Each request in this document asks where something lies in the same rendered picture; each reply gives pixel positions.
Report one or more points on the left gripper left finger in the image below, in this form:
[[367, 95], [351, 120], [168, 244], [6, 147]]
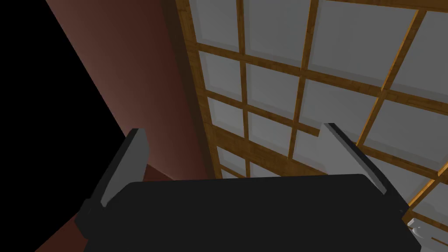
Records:
[[127, 164]]

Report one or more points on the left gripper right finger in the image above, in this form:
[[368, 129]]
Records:
[[344, 157]]

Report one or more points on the wooden door with glass panes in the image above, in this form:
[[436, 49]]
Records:
[[273, 80]]

